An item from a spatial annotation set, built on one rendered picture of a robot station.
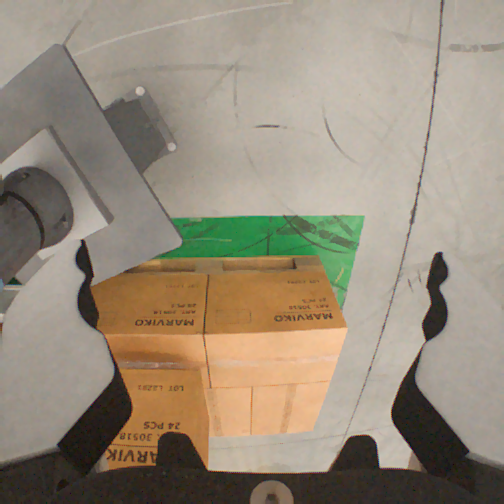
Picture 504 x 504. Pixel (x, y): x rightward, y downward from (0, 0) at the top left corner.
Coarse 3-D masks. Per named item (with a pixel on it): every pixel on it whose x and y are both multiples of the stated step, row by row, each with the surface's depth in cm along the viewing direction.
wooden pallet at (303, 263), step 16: (272, 256) 165; (288, 256) 165; (304, 256) 165; (128, 272) 160; (144, 272) 151; (160, 272) 151; (176, 272) 151; (192, 272) 151; (208, 272) 152; (224, 272) 152; (240, 272) 152; (256, 272) 152; (272, 272) 153
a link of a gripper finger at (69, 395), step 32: (64, 256) 9; (32, 288) 7; (64, 288) 8; (32, 320) 6; (64, 320) 7; (96, 320) 8; (0, 352) 6; (32, 352) 6; (64, 352) 6; (96, 352) 6; (0, 384) 5; (32, 384) 5; (64, 384) 5; (96, 384) 5; (0, 416) 4; (32, 416) 4; (64, 416) 5; (96, 416) 5; (128, 416) 6; (0, 448) 4; (32, 448) 4; (64, 448) 4; (96, 448) 5
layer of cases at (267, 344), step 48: (96, 288) 139; (144, 288) 140; (192, 288) 141; (240, 288) 142; (288, 288) 142; (144, 336) 117; (192, 336) 118; (240, 336) 119; (288, 336) 121; (336, 336) 124; (240, 384) 139; (288, 384) 142; (240, 432) 170; (288, 432) 174
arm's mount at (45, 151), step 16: (48, 128) 51; (32, 144) 52; (48, 144) 52; (16, 160) 54; (32, 160) 54; (48, 160) 54; (64, 160) 54; (64, 176) 56; (80, 176) 58; (80, 192) 58; (80, 208) 60; (96, 208) 60; (80, 224) 62; (96, 224) 62; (64, 240) 64
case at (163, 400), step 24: (144, 384) 96; (168, 384) 96; (192, 384) 97; (144, 408) 88; (168, 408) 89; (192, 408) 89; (120, 432) 81; (144, 432) 81; (192, 432) 83; (120, 456) 74; (144, 456) 75
